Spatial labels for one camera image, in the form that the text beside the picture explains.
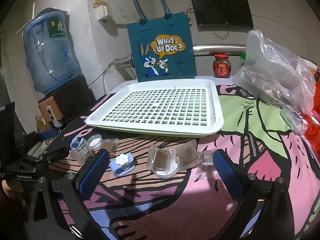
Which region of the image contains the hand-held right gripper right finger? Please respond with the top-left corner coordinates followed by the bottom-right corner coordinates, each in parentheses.
top-left (212, 149), bottom-right (295, 240)

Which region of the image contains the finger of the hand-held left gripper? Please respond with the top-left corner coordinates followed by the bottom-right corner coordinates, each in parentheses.
top-left (37, 147), bottom-right (70, 162)
top-left (34, 129), bottom-right (60, 142)

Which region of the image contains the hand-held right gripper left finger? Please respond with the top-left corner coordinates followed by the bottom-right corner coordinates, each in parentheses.
top-left (27, 149), bottom-right (111, 240)

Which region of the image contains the plain blue clip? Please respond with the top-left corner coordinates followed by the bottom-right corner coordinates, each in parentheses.
top-left (70, 135), bottom-right (87, 151)

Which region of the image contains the clear plastic box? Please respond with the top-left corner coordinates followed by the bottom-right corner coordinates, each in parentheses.
top-left (72, 141), bottom-right (94, 161)

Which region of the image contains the blue clip with white flower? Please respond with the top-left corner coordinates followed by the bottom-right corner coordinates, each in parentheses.
top-left (109, 152), bottom-right (135, 177)

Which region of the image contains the small clear round lid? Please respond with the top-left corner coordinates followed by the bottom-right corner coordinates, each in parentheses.
top-left (89, 134), bottom-right (103, 147)

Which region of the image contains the white perforated tray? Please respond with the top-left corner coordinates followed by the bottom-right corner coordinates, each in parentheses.
top-left (84, 79), bottom-right (224, 133)

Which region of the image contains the brown cardboard box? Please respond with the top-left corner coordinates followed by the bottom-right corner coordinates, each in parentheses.
top-left (36, 115), bottom-right (45, 133)

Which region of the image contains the wooden socket box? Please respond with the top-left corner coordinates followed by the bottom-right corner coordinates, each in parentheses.
top-left (38, 96), bottom-right (64, 128)

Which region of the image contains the black cabinet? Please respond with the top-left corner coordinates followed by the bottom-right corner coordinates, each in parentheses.
top-left (45, 75), bottom-right (97, 125)

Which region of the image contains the printed blanket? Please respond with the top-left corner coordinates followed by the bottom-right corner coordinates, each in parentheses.
top-left (47, 82), bottom-right (320, 240)

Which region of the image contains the pale green drip tray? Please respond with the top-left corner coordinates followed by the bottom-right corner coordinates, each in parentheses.
top-left (96, 126), bottom-right (222, 137)

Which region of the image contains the blue water jug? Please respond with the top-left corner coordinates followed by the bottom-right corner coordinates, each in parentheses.
top-left (22, 9), bottom-right (80, 94)

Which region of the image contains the small clear zip bag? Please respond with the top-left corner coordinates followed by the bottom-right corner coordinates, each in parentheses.
top-left (280, 104), bottom-right (308, 135)

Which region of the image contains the red plastic bag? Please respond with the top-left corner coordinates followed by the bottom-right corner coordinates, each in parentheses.
top-left (303, 80), bottom-right (320, 160)

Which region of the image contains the red-lidded sauce jar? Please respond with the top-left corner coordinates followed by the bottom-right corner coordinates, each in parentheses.
top-left (212, 53), bottom-right (231, 78)

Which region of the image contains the large clear plastic bag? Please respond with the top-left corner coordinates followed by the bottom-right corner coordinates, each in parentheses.
top-left (232, 29), bottom-right (317, 115)

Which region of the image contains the green and white carton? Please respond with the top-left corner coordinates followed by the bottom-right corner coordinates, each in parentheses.
top-left (239, 52), bottom-right (251, 68)

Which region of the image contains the teal felt tote bag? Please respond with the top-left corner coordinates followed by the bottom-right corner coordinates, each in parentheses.
top-left (127, 0), bottom-right (197, 83)

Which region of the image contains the metal rail pipe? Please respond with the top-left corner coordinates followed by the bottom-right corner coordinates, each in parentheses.
top-left (114, 44), bottom-right (248, 72)

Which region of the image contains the white wall junction box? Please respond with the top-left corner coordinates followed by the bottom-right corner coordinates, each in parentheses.
top-left (92, 0), bottom-right (112, 22)

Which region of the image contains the black wall monitor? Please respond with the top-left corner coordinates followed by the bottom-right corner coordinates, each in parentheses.
top-left (190, 0), bottom-right (254, 32)

